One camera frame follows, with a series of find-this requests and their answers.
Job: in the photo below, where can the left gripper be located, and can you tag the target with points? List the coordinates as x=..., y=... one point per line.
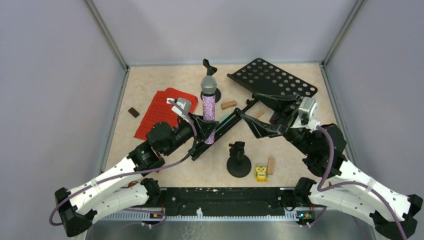
x=202, y=128

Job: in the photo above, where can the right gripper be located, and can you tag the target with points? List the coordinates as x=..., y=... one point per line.
x=281, y=120

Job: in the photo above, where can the black music stand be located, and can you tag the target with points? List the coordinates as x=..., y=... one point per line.
x=261, y=76

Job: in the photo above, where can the purple glitter microphone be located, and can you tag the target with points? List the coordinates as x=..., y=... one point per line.
x=208, y=107

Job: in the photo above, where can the red sheet music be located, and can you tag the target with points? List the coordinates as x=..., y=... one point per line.
x=160, y=110

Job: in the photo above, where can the black round mic stand front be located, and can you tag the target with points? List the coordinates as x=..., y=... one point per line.
x=238, y=164

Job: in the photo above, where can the black round mic stand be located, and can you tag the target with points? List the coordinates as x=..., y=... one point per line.
x=209, y=86
x=238, y=164

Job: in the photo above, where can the green microphone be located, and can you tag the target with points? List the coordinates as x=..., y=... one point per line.
x=224, y=118

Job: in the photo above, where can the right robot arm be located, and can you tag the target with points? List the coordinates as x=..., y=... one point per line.
x=342, y=186

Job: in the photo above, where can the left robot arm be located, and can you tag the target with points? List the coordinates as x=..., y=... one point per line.
x=82, y=206

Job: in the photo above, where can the wooden cylinder block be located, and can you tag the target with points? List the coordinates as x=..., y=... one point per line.
x=259, y=114

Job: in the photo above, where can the brown wooden block under stand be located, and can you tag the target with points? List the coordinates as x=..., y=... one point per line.
x=228, y=104

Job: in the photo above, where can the wooden block near owl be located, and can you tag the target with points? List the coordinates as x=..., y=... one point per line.
x=271, y=163

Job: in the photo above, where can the black round mic stand rear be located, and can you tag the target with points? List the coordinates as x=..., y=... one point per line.
x=209, y=86

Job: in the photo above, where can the yellow owl block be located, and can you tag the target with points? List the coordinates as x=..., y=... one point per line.
x=261, y=173

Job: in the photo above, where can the dark brown small block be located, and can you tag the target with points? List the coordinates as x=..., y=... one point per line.
x=133, y=112

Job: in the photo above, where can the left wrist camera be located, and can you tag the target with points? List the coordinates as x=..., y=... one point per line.
x=181, y=107

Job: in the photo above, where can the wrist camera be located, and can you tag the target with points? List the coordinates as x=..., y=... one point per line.
x=181, y=107
x=306, y=115

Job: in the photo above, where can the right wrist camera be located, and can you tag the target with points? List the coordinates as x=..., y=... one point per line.
x=306, y=115

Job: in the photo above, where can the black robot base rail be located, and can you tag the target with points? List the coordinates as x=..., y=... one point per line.
x=227, y=201

